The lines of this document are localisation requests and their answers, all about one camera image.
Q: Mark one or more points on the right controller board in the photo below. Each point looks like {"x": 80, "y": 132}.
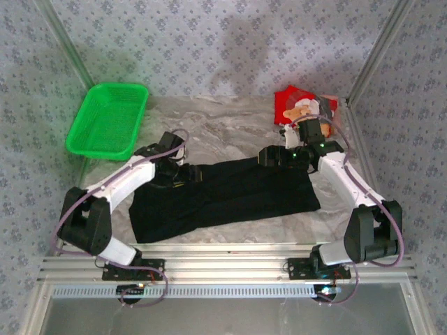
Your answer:
{"x": 326, "y": 292}

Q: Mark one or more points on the controller board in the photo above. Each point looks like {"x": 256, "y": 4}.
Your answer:
{"x": 326, "y": 292}
{"x": 131, "y": 289}

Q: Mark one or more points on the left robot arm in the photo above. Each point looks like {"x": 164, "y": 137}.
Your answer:
{"x": 125, "y": 181}

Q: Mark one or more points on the grey metal panel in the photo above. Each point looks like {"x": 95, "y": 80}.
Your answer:
{"x": 227, "y": 317}

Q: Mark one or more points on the aluminium mounting rail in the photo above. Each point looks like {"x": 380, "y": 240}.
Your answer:
{"x": 227, "y": 260}

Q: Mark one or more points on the aluminium corner post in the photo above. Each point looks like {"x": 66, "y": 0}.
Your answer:
{"x": 380, "y": 49}
{"x": 68, "y": 42}

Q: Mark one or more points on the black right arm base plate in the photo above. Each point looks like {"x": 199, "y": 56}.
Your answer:
{"x": 300, "y": 270}

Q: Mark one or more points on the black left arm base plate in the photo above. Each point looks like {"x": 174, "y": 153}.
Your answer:
{"x": 115, "y": 274}

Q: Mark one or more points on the black t-shirt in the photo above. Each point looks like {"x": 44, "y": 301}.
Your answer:
{"x": 227, "y": 199}

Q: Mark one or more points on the left controller board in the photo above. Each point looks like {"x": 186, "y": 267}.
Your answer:
{"x": 131, "y": 289}

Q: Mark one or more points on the green plastic basket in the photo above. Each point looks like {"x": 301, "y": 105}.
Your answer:
{"x": 106, "y": 120}

